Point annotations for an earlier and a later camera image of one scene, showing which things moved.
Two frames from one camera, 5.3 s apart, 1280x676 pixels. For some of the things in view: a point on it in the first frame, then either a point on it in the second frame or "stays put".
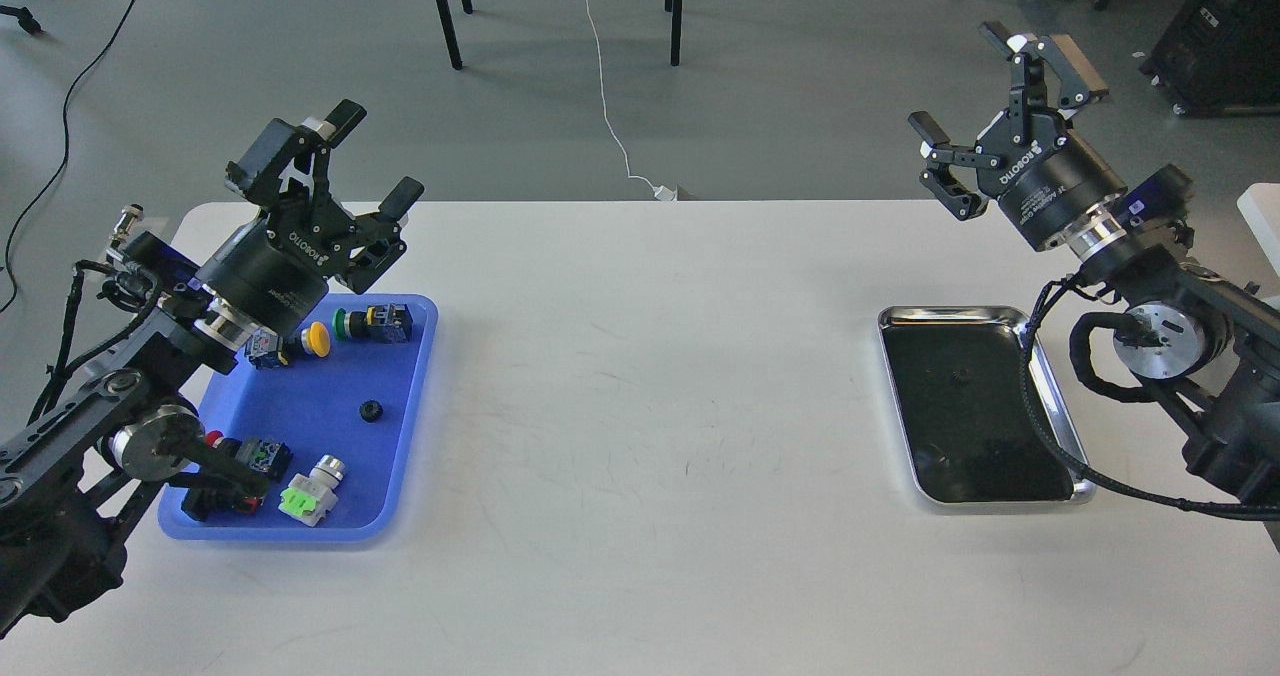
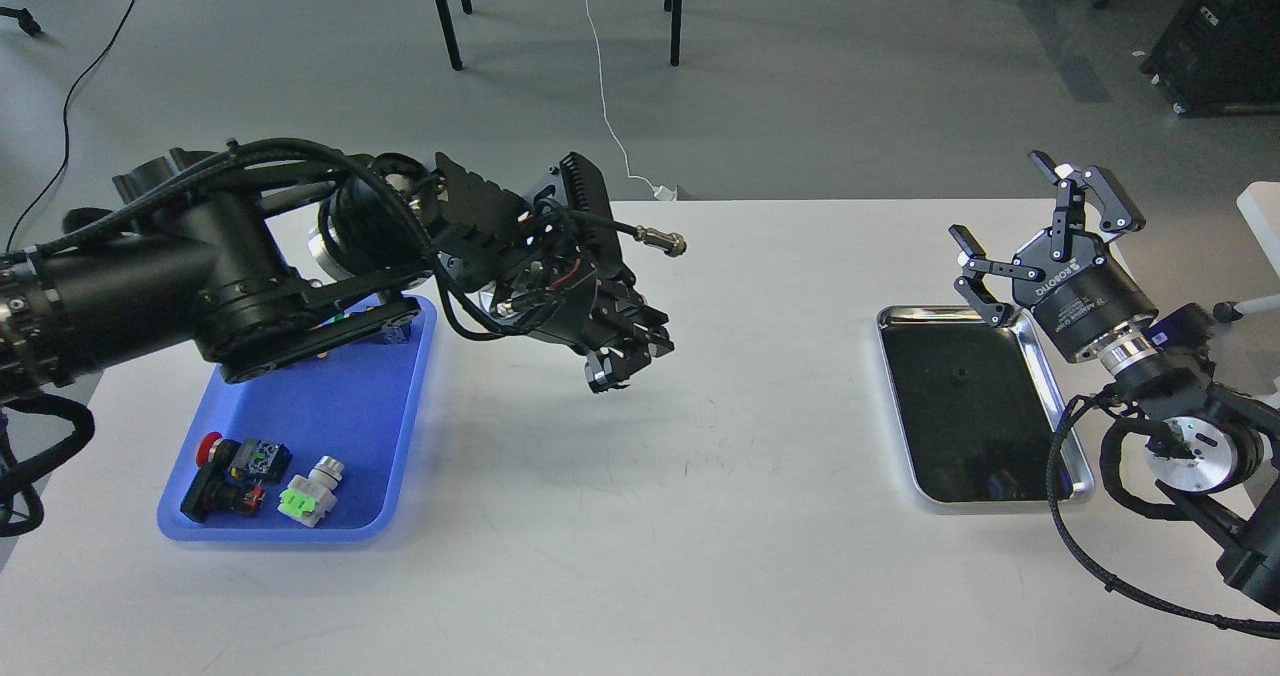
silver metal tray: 971,426 stays put
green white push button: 309,496 stays put
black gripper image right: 1042,173 → 1080,295
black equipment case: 1220,57 stays put
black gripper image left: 278,268 → 562,310
